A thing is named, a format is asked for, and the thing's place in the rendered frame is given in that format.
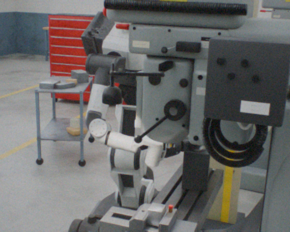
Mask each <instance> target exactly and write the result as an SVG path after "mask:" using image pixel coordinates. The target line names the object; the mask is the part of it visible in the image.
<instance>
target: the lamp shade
mask: <svg viewBox="0 0 290 232"><path fill-rule="evenodd" d="M102 103H103V104H108V105H117V104H121V103H122V94H121V91H120V89H119V88H118V87H117V86H115V85H113V86H111V85H109V86H107V87H106V88H105V89H104V91H103V94H102Z"/></svg>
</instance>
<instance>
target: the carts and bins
mask: <svg viewBox="0 0 290 232"><path fill-rule="evenodd" d="M89 84H90V95H91V91H92V86H93V77H89V74H87V73H86V71H84V70H71V77H63V76H55V75H52V76H51V77H50V78H49V79H46V80H44V81H42V82H40V83H39V87H38V88H37V89H36V90H35V102H36V126H37V150H38V159H37V160H36V163H37V164H38V165H41V164H43V163H44V160H43V159H42V158H41V140H50V141H80V160H79V162H78V163H79V165H80V166H85V164H86V161H85V160H84V139H85V137H86V135H87V132H88V131H89V129H88V128H87V127H86V124H85V121H86V119H85V118H83V93H84V92H85V90H86V89H87V87H88V86H89ZM39 93H52V113H53V118H52V119H51V120H50V122H49V123H48V125H47V126H46V127H45V128H44V130H43V131H42V132H41V133H40V113H39ZM55 93H67V94H80V118H70V117H56V97H55ZM94 140H95V138H94V137H93V135H92V134H91V136H90V137H89V142H91V143H93V142H94Z"/></svg>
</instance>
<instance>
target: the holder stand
mask: <svg viewBox="0 0 290 232"><path fill-rule="evenodd" d="M209 165H210V154H209V153H208V152H207V150H206V148H205V147H204V146H203V147H201V148H196V149H194V150H192V151H188V150H187V151H184V153H183V175H182V188H183V189H191V190H200V191H207V186H208V176H209Z"/></svg>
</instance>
